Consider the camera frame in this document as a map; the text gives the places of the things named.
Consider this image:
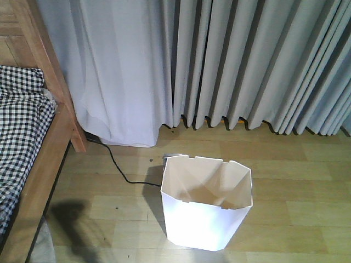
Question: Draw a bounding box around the white plastic trash bin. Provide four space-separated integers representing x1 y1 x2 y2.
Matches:
161 154 253 251

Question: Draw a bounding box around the floor power outlet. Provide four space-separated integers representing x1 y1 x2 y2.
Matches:
162 152 184 169

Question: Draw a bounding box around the grey pleated curtain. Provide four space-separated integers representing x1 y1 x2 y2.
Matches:
38 1 350 147

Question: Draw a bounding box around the black white checkered bedding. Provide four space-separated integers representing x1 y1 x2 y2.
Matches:
1 65 56 236

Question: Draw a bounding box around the grey round rug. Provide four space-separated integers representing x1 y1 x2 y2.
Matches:
29 217 56 263

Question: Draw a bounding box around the black outlet power cord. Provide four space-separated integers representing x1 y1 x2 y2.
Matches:
86 136 162 187

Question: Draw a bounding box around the wooden bed frame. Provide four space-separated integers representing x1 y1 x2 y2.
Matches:
0 0 88 263

